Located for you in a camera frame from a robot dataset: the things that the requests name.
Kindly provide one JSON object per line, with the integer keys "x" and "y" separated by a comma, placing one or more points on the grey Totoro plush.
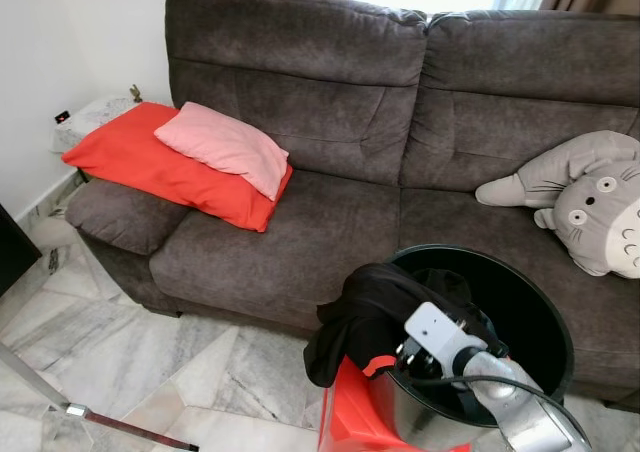
{"x": 590, "y": 202}

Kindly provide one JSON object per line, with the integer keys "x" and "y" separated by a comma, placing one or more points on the silver metal clothes rack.
{"x": 70, "y": 410}

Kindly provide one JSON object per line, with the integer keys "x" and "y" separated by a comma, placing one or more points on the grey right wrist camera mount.
{"x": 435, "y": 324}

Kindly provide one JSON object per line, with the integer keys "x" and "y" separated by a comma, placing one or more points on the black garment with red stripe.
{"x": 360, "y": 312}

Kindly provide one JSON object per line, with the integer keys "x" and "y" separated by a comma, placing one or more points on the black wall socket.
{"x": 62, "y": 116}

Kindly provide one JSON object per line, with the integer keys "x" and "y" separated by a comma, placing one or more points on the black round bin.
{"x": 520, "y": 312}

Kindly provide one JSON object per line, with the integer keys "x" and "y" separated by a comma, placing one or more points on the brown fabric sofa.
{"x": 300, "y": 102}

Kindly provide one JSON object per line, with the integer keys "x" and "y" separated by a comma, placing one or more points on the white marble side table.
{"x": 95, "y": 117}

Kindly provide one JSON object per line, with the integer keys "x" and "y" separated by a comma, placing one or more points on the red plastic chair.
{"x": 345, "y": 417}

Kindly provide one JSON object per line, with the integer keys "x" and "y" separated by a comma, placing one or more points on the red pillow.
{"x": 130, "y": 162}

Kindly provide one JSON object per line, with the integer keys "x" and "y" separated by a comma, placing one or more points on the small brass figurine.
{"x": 136, "y": 94}

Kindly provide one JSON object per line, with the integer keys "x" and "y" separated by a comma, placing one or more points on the pink pillow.
{"x": 220, "y": 142}

